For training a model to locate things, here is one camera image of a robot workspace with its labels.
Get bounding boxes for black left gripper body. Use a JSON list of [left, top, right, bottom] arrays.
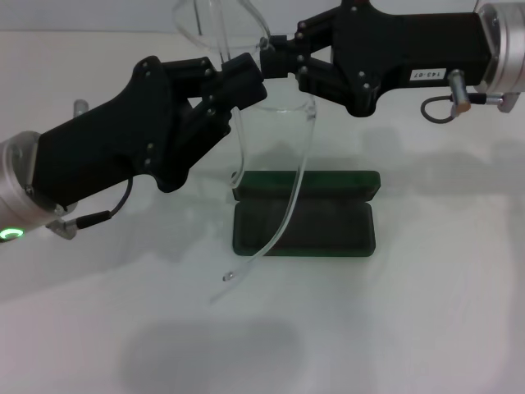
[[30, 55, 231, 194]]

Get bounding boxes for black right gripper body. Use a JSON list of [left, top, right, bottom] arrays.
[[331, 0, 494, 117]]

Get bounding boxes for clear plastic glasses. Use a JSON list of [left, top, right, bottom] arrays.
[[171, 0, 320, 305]]

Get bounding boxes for green glasses case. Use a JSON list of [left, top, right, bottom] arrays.
[[231, 169, 381, 259]]

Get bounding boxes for silver right gripper post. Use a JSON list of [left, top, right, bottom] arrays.
[[448, 69, 473, 114]]

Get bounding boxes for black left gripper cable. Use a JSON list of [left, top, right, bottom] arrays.
[[46, 178, 135, 241]]

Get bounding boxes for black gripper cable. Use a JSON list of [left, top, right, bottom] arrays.
[[46, 178, 135, 241], [421, 91, 520, 124]]

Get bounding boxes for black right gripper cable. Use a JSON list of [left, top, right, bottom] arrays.
[[421, 91, 520, 124]]

